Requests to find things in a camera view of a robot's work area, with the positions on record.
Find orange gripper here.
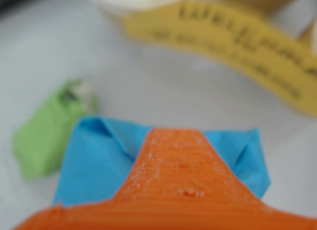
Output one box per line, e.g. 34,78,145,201
12,127,317,230

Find paper cup with orange tag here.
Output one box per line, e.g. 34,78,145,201
271,4,317,56

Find yellow welcome sign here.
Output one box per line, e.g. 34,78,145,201
122,0,317,117

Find blue paper packet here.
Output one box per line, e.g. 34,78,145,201
52,115,271,207

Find green paper packet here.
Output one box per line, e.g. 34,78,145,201
12,78,98,179

